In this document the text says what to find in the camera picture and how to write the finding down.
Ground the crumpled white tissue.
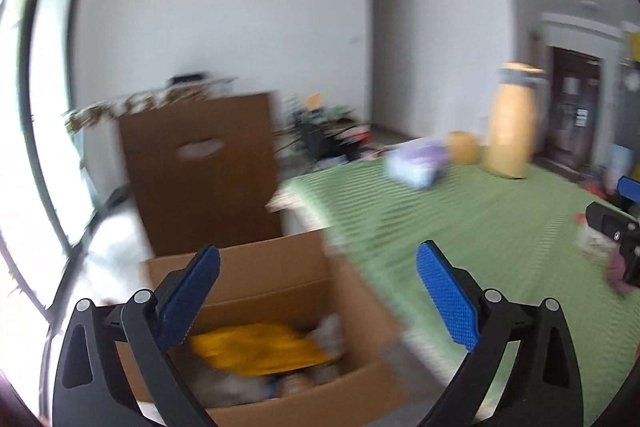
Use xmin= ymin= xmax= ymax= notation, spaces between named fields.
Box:
xmin=305 ymin=314 xmax=347 ymax=358

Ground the yellow plastic wrapper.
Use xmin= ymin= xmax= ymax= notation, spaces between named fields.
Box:
xmin=190 ymin=322 xmax=333 ymax=375

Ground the brown cardboard box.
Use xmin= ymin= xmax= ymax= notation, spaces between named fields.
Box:
xmin=116 ymin=229 xmax=408 ymax=427

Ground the yellow cup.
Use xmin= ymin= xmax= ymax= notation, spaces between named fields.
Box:
xmin=447 ymin=132 xmax=483 ymax=165

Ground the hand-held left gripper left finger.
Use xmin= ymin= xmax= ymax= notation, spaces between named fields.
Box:
xmin=52 ymin=244 xmax=221 ymax=427

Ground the yellow thermos jug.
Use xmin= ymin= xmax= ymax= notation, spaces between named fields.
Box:
xmin=485 ymin=63 xmax=546 ymax=179

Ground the brown slatted chair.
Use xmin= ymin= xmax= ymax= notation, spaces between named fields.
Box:
xmin=119 ymin=92 xmax=286 ymax=258

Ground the white pink wrapper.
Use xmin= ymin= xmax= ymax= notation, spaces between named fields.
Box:
xmin=574 ymin=213 xmax=640 ymax=299

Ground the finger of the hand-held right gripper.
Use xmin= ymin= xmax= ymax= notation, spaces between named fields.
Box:
xmin=585 ymin=201 xmax=640 ymax=288
xmin=617 ymin=176 xmax=640 ymax=204

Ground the purple tissue pack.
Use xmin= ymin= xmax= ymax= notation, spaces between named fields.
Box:
xmin=386 ymin=142 xmax=451 ymax=190

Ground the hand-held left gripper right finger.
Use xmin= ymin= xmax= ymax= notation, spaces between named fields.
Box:
xmin=416 ymin=240 xmax=586 ymax=427

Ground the metal drying rack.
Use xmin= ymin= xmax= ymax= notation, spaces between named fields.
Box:
xmin=62 ymin=77 xmax=241 ymax=138

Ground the dark brown entrance door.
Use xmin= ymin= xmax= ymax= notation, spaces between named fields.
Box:
xmin=545 ymin=47 xmax=603 ymax=172

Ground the green checkered tablecloth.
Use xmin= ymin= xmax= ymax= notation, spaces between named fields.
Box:
xmin=267 ymin=157 xmax=640 ymax=427

